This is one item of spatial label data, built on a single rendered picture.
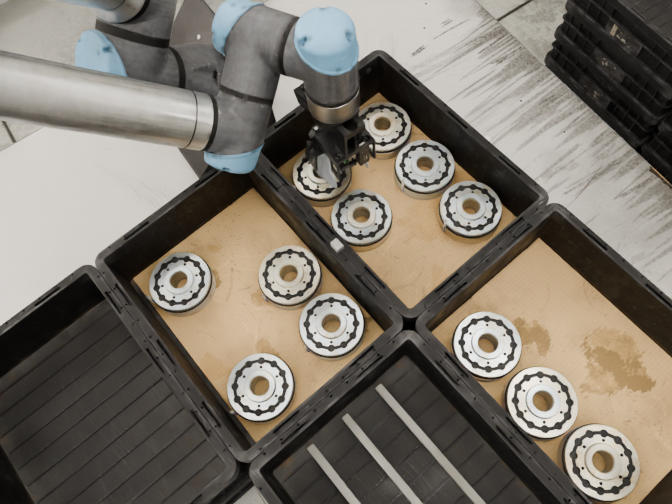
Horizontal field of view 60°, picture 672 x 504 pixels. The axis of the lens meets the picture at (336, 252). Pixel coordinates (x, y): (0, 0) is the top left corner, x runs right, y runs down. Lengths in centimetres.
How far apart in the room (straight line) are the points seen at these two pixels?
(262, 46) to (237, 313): 43
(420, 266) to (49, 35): 205
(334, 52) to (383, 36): 69
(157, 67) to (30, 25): 177
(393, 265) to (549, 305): 26
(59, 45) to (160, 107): 191
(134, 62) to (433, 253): 57
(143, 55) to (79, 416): 58
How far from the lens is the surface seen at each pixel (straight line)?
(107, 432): 101
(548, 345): 98
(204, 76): 111
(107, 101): 75
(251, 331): 97
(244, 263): 101
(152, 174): 129
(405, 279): 97
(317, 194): 101
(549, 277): 101
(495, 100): 132
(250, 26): 79
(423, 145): 105
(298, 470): 93
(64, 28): 271
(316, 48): 73
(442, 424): 93
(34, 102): 74
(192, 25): 122
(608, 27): 178
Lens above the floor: 175
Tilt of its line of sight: 68 degrees down
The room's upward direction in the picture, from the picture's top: 10 degrees counter-clockwise
